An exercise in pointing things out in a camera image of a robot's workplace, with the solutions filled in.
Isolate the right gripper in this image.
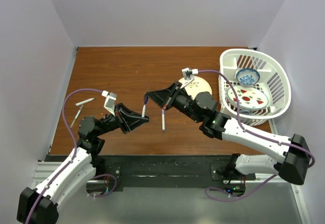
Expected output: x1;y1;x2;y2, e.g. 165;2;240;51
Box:
146;82;202;123

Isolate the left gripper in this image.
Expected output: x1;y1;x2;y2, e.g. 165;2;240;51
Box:
94;103;149;137

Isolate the white marker with purple ink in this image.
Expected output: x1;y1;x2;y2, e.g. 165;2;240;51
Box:
161;109;166;132

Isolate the dark blue pen cap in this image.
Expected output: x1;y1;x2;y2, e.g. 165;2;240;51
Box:
144;97;148;107

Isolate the white marker black tip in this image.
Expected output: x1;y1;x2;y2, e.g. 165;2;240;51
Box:
142;104;146;117

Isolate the thin green white pen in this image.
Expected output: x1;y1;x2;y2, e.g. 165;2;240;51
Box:
70;105;84;128

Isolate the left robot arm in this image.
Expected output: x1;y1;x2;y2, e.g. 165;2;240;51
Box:
17;103;149;223

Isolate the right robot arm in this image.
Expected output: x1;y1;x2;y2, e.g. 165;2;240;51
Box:
144;82;315;185

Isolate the cream and blue plate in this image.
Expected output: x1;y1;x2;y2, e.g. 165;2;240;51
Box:
185;76;212;99

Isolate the white marker green tip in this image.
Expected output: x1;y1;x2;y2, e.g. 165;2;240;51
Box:
75;98;95;107

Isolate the blue patterned bowl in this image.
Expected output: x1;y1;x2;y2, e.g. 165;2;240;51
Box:
236;68;261;86

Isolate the watermelon pattern plate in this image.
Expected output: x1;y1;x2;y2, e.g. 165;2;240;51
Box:
226;85;269;111

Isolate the white plastic basket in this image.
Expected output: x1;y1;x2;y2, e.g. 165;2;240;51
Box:
218;49;291;126

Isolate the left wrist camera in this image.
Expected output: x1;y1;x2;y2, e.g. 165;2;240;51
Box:
102;90;117;116

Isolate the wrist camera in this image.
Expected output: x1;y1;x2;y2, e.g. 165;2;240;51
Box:
181;68;199;89
102;90;117;116

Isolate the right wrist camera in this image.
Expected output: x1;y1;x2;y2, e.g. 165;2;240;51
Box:
181;68;199;89

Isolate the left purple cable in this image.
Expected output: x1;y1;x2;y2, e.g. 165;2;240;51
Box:
24;88;118;224

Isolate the purple cable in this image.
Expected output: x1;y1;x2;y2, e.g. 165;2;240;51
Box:
24;88;118;224
197;69;316;202

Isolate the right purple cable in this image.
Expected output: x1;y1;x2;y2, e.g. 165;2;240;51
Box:
197;69;316;202

